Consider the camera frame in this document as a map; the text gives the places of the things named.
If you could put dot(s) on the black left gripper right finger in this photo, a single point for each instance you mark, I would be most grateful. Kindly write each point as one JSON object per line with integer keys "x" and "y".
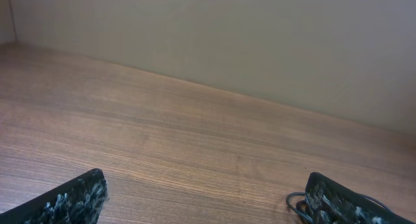
{"x": 330, "y": 202}

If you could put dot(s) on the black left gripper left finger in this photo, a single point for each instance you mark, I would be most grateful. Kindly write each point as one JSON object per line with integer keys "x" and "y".
{"x": 79, "y": 200}

